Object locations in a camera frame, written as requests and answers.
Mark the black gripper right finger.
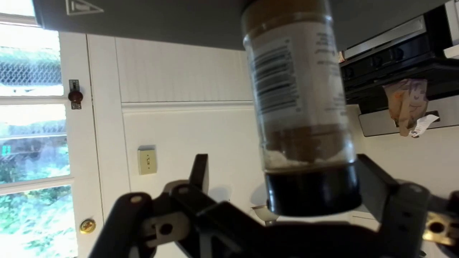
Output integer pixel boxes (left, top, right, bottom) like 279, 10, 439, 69
355, 152, 459, 258

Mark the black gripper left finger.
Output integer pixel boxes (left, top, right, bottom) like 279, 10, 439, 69
87, 152, 278, 258

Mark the brown spice bottle white label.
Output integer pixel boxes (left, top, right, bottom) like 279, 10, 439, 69
239, 0, 363, 218

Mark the brass door knob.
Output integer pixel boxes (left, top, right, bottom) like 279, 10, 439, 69
77, 218, 97, 235

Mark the white door with windows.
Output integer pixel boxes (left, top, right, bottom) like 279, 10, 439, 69
0, 0, 123, 258

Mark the brown paper bag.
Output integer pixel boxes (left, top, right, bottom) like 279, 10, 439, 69
381, 78, 440, 139

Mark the dark door lock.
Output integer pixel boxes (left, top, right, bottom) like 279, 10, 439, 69
67, 78, 84, 111

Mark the black steel stove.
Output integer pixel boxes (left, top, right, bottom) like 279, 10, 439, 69
340, 0, 459, 138

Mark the white wall outlet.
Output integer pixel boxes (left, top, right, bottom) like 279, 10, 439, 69
136, 145, 159, 177

